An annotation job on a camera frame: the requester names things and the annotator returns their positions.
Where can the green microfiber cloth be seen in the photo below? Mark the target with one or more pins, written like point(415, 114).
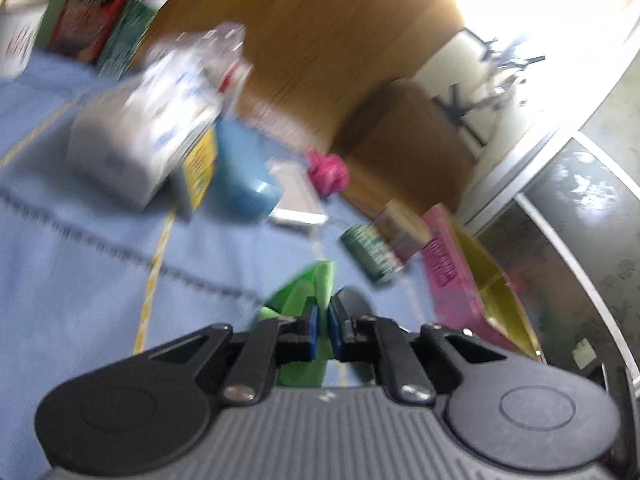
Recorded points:
point(316, 282)

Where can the blue striped tablecloth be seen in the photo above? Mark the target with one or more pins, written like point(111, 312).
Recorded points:
point(85, 279)

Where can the brown chair back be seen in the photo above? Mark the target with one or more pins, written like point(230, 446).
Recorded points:
point(398, 144)

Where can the pink fluffy toy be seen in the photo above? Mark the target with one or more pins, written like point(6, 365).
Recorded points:
point(326, 172)

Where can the paper cups in plastic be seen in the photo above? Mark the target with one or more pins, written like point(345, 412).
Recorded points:
point(220, 54)

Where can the green white bottle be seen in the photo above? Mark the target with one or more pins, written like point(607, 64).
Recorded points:
point(126, 37)

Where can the yellow card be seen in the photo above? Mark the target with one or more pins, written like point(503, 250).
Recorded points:
point(196, 170)

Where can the pink tin box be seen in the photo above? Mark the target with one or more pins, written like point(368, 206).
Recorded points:
point(470, 290)

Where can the blue glasses case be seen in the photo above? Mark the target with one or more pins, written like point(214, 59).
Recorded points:
point(246, 187)

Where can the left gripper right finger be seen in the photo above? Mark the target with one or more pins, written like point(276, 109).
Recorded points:
point(500, 405)

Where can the white square box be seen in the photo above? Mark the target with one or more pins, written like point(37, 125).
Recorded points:
point(300, 203)

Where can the checkered cloth packet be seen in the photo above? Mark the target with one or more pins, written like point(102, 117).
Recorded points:
point(371, 253)

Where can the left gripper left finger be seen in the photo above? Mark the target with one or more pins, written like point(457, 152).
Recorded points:
point(144, 412)

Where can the red snack box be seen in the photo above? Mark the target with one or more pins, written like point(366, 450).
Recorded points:
point(83, 28)

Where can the white enamel mug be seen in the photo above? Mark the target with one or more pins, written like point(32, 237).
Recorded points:
point(19, 27)

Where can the white tissue pack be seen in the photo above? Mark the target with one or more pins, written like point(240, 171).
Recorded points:
point(130, 139)

